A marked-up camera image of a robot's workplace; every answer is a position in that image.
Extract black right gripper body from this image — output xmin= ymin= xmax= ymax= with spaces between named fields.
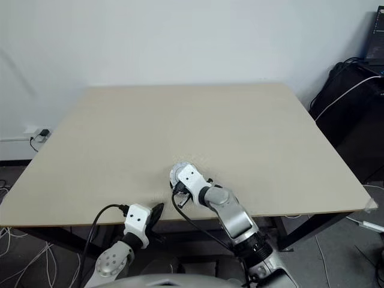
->
xmin=172 ymin=184 xmax=195 ymax=208

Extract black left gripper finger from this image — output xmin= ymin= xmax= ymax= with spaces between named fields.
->
xmin=148 ymin=202 xmax=166 ymax=225

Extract silver metal rotor disc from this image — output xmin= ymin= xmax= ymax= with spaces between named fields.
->
xmin=169 ymin=161 xmax=199 ymax=190

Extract dark rounded shape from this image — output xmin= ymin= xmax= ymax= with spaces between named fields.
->
xmin=140 ymin=254 xmax=181 ymax=275

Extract silver robot torso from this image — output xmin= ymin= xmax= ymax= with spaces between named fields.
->
xmin=115 ymin=271 xmax=250 ymax=288

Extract black bag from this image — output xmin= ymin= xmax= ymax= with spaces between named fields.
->
xmin=308 ymin=61 xmax=384 ymax=184

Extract white round floor stand base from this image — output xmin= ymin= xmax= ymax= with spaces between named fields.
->
xmin=362 ymin=182 xmax=384 ymax=199

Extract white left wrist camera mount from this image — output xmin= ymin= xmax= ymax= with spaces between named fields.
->
xmin=123 ymin=203 xmax=152 ymax=248

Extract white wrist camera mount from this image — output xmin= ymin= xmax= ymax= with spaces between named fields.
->
xmin=176 ymin=164 xmax=210 ymax=207
xmin=123 ymin=203 xmax=152 ymax=248

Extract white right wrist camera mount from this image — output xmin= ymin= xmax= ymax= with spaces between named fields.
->
xmin=176 ymin=164 xmax=210 ymax=207

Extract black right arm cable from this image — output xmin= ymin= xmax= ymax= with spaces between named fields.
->
xmin=171 ymin=191 xmax=250 ymax=283

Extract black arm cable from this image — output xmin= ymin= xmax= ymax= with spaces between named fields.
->
xmin=171 ymin=191 xmax=250 ymax=283
xmin=79 ymin=204 xmax=130 ymax=288

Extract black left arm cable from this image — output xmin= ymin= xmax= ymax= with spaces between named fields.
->
xmin=79 ymin=204 xmax=130 ymax=288

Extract black table frame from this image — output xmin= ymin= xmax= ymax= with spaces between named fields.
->
xmin=11 ymin=214 xmax=358 ymax=259

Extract white floor cables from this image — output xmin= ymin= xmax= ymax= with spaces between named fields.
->
xmin=0 ymin=179 xmax=82 ymax=288

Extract wall power outlet plug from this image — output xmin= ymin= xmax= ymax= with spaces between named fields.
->
xmin=23 ymin=125 xmax=51 ymax=142

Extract white cable on bag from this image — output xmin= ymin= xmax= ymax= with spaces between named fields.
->
xmin=314 ymin=75 xmax=384 ymax=121

